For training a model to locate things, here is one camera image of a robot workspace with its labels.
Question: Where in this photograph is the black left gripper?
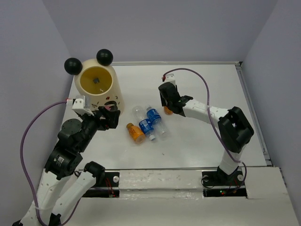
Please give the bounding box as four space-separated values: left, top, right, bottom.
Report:
78 105 121 151

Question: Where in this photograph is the orange juice bottle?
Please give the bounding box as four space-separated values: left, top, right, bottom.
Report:
126 123 145 144
163 106 173 115

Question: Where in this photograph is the blue-cap water bottle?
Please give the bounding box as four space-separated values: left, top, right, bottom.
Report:
93 78 111 93

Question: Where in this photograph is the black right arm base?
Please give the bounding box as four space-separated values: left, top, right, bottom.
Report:
200 170 247 198

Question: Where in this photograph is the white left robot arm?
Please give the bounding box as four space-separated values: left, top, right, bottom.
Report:
13 106 120 226

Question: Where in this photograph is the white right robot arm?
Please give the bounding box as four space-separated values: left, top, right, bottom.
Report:
158 82 254 185

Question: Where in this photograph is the cream cat-print bin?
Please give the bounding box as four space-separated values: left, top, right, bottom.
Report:
64 49 125 113

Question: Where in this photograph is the clear blue-label bottle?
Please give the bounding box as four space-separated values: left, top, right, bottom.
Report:
132 105 168 141

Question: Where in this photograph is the orange juice bottle lying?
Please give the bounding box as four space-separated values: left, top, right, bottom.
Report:
126 123 145 144

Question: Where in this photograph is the white-cap blue-label water bottle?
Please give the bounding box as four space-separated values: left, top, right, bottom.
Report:
139 119 156 141

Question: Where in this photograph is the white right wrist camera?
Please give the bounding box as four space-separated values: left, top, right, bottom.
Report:
162 73 176 86

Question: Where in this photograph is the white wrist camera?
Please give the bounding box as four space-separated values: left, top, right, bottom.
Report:
66 96 92 115
162 73 176 86

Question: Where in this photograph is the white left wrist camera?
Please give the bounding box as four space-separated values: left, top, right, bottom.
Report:
66 96 92 115

